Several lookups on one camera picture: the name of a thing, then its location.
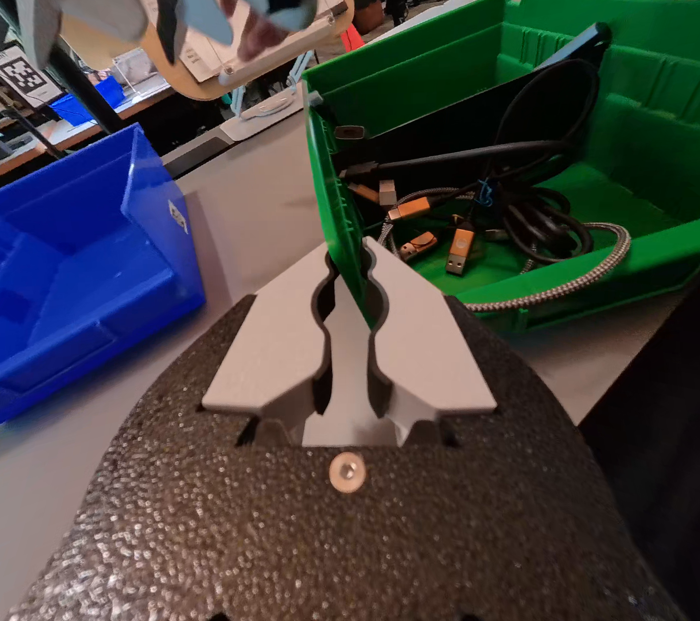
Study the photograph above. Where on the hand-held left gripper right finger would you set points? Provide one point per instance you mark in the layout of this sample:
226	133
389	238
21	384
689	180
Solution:
432	358

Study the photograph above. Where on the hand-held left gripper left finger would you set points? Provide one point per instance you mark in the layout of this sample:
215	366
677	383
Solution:
268	358

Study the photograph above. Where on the green plastic bin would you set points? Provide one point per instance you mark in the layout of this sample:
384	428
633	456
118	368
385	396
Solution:
629	194

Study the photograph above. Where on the grey desk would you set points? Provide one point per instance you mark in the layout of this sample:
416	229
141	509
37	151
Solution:
257	205

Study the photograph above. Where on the person's right hand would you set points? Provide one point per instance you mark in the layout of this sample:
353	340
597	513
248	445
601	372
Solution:
260	35

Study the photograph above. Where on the black stand pole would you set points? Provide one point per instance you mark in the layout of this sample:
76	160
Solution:
87	85

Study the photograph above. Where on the blue plastic bin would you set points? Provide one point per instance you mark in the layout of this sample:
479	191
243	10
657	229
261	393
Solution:
87	101
109	276

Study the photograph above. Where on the small marker sign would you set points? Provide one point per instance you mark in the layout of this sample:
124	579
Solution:
27	77

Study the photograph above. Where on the wooden document stand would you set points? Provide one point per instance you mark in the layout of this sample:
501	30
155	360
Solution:
191	87

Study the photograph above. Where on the orange floor marker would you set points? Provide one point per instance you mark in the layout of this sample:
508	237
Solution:
353	37

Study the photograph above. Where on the blue twist tie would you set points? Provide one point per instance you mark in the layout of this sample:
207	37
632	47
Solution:
485	191

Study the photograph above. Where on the black bin divider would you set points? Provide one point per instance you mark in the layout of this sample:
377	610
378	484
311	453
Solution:
437	112

